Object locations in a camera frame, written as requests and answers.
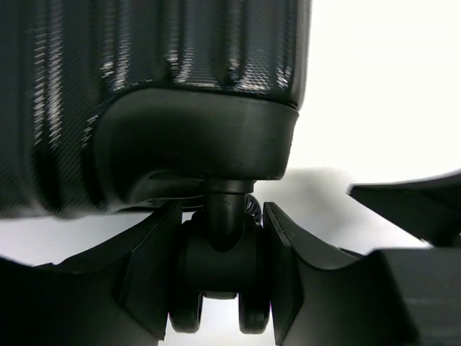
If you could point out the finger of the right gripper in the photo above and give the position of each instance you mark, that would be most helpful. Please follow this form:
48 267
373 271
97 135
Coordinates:
428 209

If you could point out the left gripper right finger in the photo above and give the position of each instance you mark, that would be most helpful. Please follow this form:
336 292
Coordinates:
322 295

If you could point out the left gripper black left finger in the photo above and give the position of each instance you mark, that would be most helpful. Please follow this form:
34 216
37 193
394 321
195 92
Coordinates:
116 293

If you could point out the black suitcase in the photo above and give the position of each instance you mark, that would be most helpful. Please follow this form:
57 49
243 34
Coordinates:
112 106

